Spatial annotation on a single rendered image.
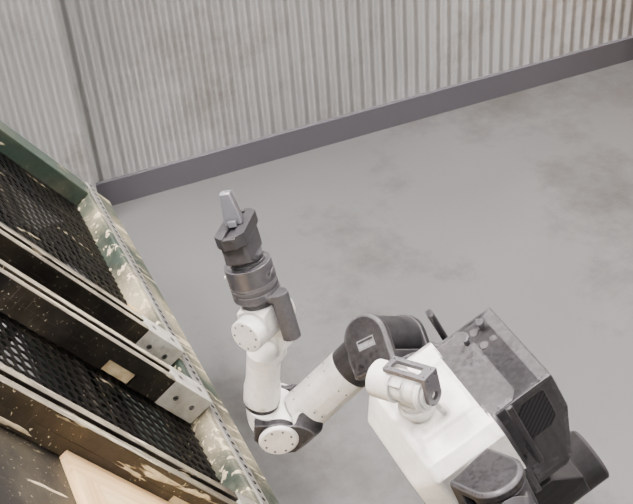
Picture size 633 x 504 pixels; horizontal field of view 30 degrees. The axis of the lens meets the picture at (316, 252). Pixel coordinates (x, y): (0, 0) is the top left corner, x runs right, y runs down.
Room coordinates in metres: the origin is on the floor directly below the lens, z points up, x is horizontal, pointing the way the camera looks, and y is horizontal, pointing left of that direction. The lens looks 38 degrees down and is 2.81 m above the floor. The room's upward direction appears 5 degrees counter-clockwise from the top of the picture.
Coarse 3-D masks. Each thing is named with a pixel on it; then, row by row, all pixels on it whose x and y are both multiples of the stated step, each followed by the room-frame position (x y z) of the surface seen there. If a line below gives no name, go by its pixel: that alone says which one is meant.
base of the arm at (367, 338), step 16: (352, 320) 1.63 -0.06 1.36; (368, 320) 1.61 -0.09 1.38; (416, 320) 1.67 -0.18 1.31; (352, 336) 1.61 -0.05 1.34; (368, 336) 1.59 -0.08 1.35; (384, 336) 1.57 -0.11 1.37; (352, 352) 1.59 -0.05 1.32; (368, 352) 1.57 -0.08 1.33; (384, 352) 1.55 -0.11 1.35; (400, 352) 1.56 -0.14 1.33; (352, 368) 1.57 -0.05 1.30; (368, 368) 1.55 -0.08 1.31
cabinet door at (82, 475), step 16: (64, 464) 1.34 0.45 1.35; (80, 464) 1.35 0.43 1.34; (80, 480) 1.30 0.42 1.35; (96, 480) 1.33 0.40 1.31; (112, 480) 1.37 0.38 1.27; (80, 496) 1.27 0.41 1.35; (96, 496) 1.29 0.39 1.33; (112, 496) 1.32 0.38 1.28; (128, 496) 1.35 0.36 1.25; (144, 496) 1.39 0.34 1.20
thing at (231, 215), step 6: (228, 192) 1.67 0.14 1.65; (222, 198) 1.67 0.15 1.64; (228, 198) 1.66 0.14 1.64; (222, 204) 1.66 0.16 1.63; (228, 204) 1.66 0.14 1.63; (234, 204) 1.66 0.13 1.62; (222, 210) 1.66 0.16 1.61; (228, 210) 1.66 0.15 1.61; (234, 210) 1.66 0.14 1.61; (228, 216) 1.66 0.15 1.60; (234, 216) 1.66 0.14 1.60; (240, 216) 1.66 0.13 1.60; (228, 222) 1.65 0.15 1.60; (234, 222) 1.65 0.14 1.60; (240, 222) 1.65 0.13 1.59
